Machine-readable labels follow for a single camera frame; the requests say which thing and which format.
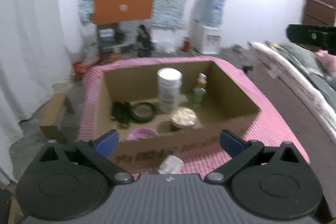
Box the pink plush toy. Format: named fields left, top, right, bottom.
left=315, top=49, right=336, bottom=73

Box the white folded quilt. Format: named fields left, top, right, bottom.
left=248, top=40, right=336, bottom=140

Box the white curtain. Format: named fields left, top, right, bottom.
left=0, top=0, right=87, bottom=182

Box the pink checkered bear tablecloth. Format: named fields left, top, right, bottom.
left=77, top=55, right=310, bottom=180

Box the small wooden stool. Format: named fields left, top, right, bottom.
left=39, top=93, right=75, bottom=144

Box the purple plastic lid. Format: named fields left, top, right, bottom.
left=126, top=127, right=158, bottom=141

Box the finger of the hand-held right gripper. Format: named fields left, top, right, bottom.
left=286, top=24, right=328, bottom=45

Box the red snack package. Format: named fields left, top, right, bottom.
left=72, top=61, right=88, bottom=80

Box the white water dispenser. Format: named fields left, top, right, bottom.
left=190, top=18, right=223, bottom=55

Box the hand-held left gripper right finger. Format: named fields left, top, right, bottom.
left=204, top=129, right=306, bottom=185

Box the green dropper bottle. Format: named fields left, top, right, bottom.
left=193, top=73, right=208, bottom=108

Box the brown cardboard box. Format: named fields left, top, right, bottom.
left=92, top=60, right=261, bottom=174

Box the gold lid cosmetic jar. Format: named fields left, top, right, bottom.
left=170, top=107, right=197, bottom=132

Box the orange and dark printed carton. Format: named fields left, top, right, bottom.
left=89, top=0, right=155, bottom=58

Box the black handle tool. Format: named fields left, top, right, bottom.
left=112, top=101, right=132, bottom=128

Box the black tape roll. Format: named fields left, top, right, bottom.
left=130, top=102, right=157, bottom=124

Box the white charger plug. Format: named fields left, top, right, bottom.
left=157, top=155, right=184, bottom=174

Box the white supplement bottle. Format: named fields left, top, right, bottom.
left=157, top=68, right=183, bottom=113

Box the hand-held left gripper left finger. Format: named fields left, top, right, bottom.
left=39, top=129, right=135, bottom=185

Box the grey folded blanket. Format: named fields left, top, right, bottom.
left=278, top=43, right=336, bottom=83

